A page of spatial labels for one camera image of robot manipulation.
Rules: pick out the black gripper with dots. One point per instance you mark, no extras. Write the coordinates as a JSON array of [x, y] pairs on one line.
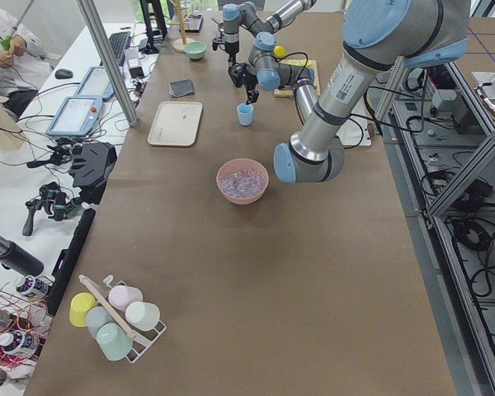
[[245, 80], [232, 47]]

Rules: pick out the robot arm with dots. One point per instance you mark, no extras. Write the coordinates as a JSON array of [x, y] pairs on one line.
[[244, 15], [374, 35]]

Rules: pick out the light blue plastic cup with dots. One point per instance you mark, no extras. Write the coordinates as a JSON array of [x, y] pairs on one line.
[[245, 114]]

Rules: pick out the wooden cup tree stand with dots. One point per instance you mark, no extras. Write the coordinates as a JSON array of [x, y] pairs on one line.
[[179, 45]]

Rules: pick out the pile of clear ice cubes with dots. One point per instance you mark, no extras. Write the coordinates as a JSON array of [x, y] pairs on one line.
[[243, 184]]

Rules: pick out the pink cup on rack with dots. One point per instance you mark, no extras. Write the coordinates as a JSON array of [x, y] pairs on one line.
[[121, 296]]

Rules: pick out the white cup on rack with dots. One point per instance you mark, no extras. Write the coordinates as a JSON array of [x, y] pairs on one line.
[[143, 315]]

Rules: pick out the yellow cup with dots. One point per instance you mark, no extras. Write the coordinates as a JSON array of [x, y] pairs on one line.
[[80, 305]]

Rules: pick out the grey cup on rack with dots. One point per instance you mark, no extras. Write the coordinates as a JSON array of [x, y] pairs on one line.
[[96, 318]]

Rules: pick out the mint cup on rack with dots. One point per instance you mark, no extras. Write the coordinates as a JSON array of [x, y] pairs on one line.
[[113, 341]]

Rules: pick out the mint green bowl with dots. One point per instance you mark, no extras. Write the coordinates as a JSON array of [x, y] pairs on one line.
[[195, 50]]

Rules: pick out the yellow lemon near board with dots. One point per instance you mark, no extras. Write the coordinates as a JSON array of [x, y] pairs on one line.
[[279, 51]]

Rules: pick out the grey folded cloth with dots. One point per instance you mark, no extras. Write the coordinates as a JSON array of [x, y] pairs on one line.
[[181, 88]]

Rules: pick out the cream rabbit tray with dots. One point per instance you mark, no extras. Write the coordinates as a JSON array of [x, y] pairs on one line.
[[175, 124]]

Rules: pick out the pink bowl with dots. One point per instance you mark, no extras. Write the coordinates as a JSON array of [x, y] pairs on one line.
[[239, 164]]

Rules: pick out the black keyboard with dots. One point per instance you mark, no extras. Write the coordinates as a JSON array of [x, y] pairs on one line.
[[119, 42]]

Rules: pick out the teach pendant far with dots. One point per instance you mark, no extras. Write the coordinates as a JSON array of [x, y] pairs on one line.
[[96, 83]]

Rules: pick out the teach pendant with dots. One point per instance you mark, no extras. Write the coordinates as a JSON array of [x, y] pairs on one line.
[[96, 83], [76, 116]]

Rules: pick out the teach pendant near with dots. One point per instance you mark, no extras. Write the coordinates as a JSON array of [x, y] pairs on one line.
[[76, 116]]

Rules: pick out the black computer mouse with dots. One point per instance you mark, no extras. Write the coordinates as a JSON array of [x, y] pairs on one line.
[[63, 73]]

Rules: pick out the seated person white shirt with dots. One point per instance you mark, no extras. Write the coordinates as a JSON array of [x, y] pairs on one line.
[[23, 69]]

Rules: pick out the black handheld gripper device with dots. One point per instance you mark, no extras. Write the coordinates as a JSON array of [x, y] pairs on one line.
[[56, 204]]

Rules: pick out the black bar on table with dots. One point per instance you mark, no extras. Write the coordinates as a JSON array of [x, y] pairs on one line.
[[64, 267]]

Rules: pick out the black thermos bottle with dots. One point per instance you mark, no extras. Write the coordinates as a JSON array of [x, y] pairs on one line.
[[14, 257]]

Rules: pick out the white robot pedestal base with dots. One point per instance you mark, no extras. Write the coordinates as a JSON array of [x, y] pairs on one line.
[[354, 132]]

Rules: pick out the aluminium frame post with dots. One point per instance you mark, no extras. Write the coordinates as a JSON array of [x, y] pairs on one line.
[[95, 26]]

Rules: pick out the white wire cup rack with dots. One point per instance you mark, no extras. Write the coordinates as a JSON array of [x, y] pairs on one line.
[[142, 340]]

